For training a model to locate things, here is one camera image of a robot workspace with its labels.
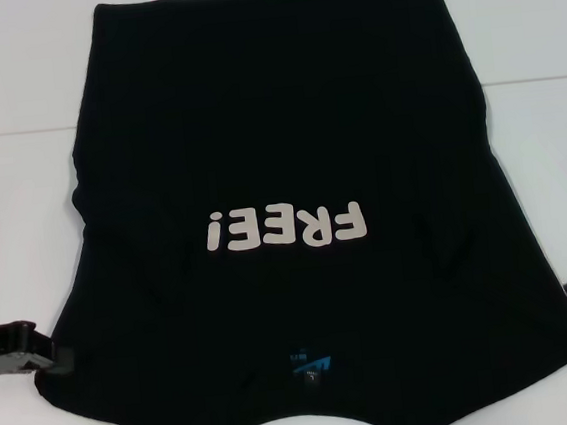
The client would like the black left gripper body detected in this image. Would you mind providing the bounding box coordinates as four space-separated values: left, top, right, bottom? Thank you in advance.
0 315 43 381

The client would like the black shirt with FREE print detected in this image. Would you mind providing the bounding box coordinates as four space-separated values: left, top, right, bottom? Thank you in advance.
0 0 567 425

